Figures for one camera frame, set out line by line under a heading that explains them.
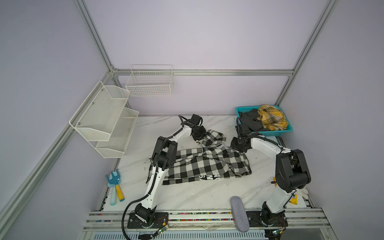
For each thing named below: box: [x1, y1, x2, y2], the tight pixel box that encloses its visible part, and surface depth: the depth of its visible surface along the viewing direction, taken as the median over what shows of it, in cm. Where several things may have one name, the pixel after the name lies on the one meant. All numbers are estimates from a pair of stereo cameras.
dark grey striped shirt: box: [238, 108, 270, 132], surface depth 107 cm
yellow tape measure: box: [290, 194, 298, 205], surface depth 80 cm
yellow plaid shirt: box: [257, 104, 289, 131], surface depth 106 cm
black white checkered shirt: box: [145, 130, 252, 185], surface depth 93 cm
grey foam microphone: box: [230, 196, 250, 233], surface depth 75 cm
